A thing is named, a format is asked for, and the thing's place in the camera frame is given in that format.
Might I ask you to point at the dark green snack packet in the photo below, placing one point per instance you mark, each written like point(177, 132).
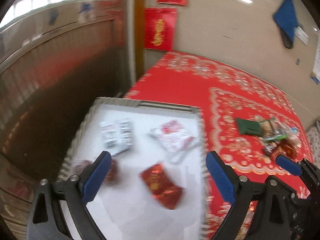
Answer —
point(248, 127)

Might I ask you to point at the brown nut bar packet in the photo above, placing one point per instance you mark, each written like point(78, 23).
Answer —
point(267, 125)

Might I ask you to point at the blue paper cutout sticker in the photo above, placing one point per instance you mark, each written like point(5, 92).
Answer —
point(86, 12)

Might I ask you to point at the lower red wall poster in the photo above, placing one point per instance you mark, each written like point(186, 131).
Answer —
point(160, 26)

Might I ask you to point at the blue black hanging cloth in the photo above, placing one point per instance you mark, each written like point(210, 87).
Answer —
point(286, 20)

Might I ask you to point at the white pink snack packet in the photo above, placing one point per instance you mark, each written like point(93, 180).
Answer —
point(175, 139)

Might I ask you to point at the black green snack packet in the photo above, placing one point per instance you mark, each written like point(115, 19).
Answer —
point(274, 135)

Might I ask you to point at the white barcode snack packet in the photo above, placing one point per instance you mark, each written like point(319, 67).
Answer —
point(117, 136)

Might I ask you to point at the white wall calendar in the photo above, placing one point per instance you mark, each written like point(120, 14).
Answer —
point(315, 73)

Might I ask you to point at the white wall switch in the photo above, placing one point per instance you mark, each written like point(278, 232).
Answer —
point(301, 34)

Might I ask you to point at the blue sachima snack packet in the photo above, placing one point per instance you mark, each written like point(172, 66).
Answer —
point(295, 130)

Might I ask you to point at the dark coffee stick packet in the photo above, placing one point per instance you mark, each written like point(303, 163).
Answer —
point(272, 149)

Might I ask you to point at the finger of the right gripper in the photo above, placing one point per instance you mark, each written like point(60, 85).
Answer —
point(304, 169)

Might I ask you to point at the bag of red dates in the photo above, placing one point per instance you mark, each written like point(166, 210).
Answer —
point(110, 172)

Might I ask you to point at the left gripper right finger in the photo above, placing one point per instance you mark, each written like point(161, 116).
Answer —
point(270, 219)

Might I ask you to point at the striped white gift box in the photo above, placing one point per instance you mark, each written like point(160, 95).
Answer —
point(126, 208)

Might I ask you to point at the red floral tablecloth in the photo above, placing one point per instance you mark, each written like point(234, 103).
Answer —
point(225, 94)

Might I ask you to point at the floral cushion chair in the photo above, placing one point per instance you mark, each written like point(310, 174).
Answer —
point(313, 135)

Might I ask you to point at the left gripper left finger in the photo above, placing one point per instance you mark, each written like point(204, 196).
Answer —
point(46, 219)

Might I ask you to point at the clear bag of nuts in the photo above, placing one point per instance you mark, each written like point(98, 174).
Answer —
point(291, 144)

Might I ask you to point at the red gold snack packet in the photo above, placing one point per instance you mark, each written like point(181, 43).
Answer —
point(162, 188)

